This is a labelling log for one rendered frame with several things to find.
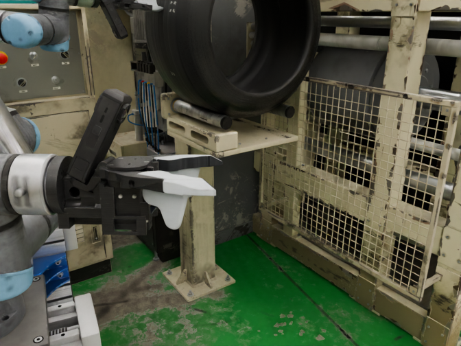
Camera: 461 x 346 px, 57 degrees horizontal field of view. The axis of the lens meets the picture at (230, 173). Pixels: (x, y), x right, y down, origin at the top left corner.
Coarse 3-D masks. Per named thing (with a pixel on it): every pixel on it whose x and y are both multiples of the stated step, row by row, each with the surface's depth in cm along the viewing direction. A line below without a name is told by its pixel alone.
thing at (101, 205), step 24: (48, 168) 49; (96, 168) 49; (120, 168) 47; (144, 168) 49; (48, 192) 48; (72, 192) 53; (96, 192) 50; (120, 192) 49; (72, 216) 51; (96, 216) 51; (120, 216) 49; (144, 216) 49
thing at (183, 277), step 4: (216, 268) 214; (184, 272) 203; (204, 272) 201; (180, 276) 203; (184, 276) 204; (204, 276) 202; (208, 276) 201; (180, 280) 203; (184, 280) 204; (204, 280) 203; (208, 280) 200; (176, 284) 203; (208, 284) 201
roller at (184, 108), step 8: (176, 104) 161; (184, 104) 157; (192, 104) 155; (184, 112) 156; (192, 112) 151; (200, 112) 147; (208, 112) 144; (208, 120) 143; (216, 120) 139; (224, 120) 137; (224, 128) 138
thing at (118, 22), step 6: (102, 0) 114; (108, 0) 114; (102, 6) 116; (108, 6) 115; (114, 6) 116; (108, 12) 115; (114, 12) 116; (108, 18) 118; (114, 18) 117; (114, 24) 117; (120, 24) 118; (114, 30) 119; (120, 30) 119; (126, 30) 121; (120, 36) 119; (126, 36) 120
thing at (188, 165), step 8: (160, 160) 54; (168, 160) 54; (176, 160) 54; (184, 160) 55; (192, 160) 56; (200, 160) 57; (208, 160) 57; (216, 160) 57; (160, 168) 54; (168, 168) 54; (176, 168) 55; (184, 168) 56; (192, 168) 56; (192, 176) 57
